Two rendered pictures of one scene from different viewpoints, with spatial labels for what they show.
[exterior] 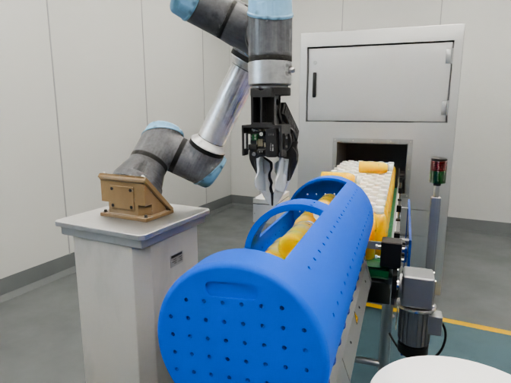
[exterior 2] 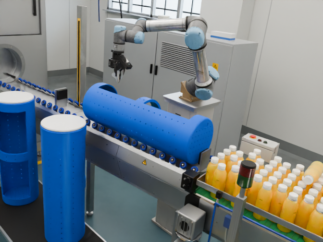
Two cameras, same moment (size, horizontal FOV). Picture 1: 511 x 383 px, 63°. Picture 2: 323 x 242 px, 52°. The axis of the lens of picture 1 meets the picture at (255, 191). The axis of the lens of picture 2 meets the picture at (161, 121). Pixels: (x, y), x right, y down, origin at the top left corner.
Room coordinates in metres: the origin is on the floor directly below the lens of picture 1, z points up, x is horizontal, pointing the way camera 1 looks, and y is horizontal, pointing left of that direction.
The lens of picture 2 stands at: (1.66, -1.99, 1.87)
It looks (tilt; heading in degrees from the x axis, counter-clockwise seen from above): 21 degrees down; 106
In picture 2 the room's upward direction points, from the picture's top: 6 degrees clockwise
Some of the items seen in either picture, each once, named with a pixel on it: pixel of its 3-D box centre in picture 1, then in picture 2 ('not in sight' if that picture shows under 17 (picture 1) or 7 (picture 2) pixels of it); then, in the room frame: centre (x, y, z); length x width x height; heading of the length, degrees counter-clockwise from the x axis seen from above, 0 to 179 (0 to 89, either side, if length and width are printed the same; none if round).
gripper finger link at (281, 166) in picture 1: (277, 182); (115, 75); (0.74, -0.04, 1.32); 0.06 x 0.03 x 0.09; 161
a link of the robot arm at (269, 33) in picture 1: (270, 29); (120, 34); (0.75, -0.02, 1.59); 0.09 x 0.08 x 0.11; 6
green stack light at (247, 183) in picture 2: (437, 176); (245, 179); (1.68, -0.74, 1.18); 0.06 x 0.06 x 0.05
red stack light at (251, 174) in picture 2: (438, 165); (247, 169); (1.68, -0.74, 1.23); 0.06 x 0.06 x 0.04
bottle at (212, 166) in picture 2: (366, 235); (212, 175); (1.51, -0.42, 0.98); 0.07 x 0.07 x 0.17
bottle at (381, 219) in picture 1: (377, 232); (218, 181); (1.56, -0.47, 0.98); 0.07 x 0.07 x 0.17
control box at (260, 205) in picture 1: (271, 205); (259, 147); (1.73, -0.07, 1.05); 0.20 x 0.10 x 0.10; 160
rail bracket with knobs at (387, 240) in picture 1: (389, 253); (190, 181); (1.41, -0.48, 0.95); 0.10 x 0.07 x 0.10; 70
